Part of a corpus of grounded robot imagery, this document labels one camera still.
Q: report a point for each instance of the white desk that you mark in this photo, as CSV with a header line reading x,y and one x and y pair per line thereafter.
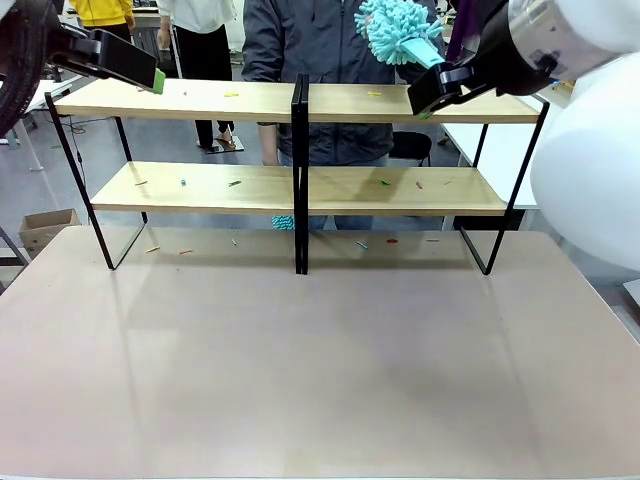
x,y
50,95

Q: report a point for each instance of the two-tier wood metal shelf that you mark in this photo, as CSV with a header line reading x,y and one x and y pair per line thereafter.
x,y
350,100
175,102

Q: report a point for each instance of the brown cardboard box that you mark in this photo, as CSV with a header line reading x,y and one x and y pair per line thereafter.
x,y
47,230

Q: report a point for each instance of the grey office desk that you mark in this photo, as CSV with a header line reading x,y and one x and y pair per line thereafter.
x,y
150,35

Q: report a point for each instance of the flat shiny floor platform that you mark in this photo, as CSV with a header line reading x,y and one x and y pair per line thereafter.
x,y
215,146

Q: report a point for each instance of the large white table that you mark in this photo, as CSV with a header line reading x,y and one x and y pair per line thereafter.
x,y
500,145

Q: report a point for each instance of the bystander in yellow hoodie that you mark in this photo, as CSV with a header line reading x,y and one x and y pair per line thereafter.
x,y
100,12

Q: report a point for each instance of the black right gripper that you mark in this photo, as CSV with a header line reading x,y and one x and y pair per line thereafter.
x,y
500,50

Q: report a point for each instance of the person's right hand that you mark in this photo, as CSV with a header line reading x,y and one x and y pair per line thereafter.
x,y
269,145

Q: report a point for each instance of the person in grey jacket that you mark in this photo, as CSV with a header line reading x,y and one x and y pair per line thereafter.
x,y
320,50

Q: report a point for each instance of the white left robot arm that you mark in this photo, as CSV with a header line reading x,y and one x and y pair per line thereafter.
x,y
3,7

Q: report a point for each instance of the bystander white top black trousers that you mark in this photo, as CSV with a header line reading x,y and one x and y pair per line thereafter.
x,y
200,60

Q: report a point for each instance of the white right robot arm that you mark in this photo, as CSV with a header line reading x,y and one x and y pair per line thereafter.
x,y
585,150

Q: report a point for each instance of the black chair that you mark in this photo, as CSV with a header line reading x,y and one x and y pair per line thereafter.
x,y
412,147

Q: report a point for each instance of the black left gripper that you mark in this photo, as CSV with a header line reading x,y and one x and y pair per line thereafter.
x,y
54,25

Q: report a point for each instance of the small teal chenille duster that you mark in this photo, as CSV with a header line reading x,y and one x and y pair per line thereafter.
x,y
283,223

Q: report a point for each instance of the long teal microfiber duster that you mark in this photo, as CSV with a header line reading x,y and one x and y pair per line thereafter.
x,y
395,35

